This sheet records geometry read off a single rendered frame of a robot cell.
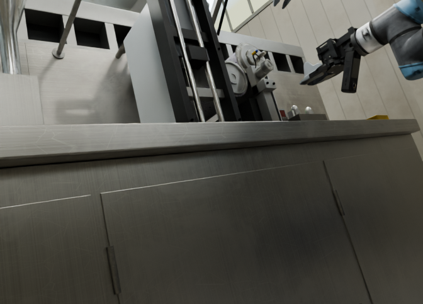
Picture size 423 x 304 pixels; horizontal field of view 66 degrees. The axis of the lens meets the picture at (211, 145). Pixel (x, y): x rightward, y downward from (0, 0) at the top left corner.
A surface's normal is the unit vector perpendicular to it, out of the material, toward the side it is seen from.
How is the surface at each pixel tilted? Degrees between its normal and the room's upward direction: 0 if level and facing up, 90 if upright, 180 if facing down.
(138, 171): 90
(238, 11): 90
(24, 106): 90
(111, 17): 90
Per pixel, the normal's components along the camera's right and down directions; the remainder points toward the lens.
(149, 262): 0.56, -0.33
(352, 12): -0.71, 0.01
